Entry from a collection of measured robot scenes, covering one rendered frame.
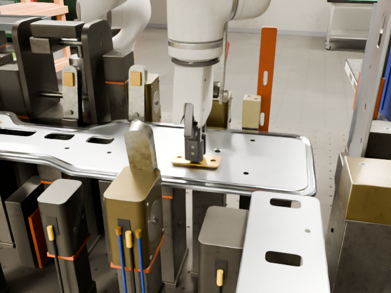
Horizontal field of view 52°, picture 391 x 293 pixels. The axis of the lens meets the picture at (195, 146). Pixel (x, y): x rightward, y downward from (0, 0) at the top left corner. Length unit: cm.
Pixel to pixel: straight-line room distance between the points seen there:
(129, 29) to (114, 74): 43
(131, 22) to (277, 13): 605
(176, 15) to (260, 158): 29
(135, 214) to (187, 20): 27
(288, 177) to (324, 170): 68
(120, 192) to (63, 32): 50
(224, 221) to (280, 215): 8
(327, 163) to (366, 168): 79
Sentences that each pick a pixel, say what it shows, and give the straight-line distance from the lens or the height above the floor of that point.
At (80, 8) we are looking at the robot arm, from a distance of 134.
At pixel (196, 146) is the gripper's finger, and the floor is 104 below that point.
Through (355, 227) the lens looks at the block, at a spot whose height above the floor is 99.
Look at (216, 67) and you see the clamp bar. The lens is 84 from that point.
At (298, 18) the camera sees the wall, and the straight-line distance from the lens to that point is 729.
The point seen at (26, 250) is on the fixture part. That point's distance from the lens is 97.
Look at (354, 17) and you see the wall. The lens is 730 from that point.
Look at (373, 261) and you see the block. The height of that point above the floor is 93.
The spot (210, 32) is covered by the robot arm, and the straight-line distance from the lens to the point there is 59.
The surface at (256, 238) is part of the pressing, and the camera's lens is 54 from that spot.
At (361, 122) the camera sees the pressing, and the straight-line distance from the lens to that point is 71.
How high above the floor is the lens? 134
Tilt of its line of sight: 26 degrees down
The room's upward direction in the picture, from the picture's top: straight up
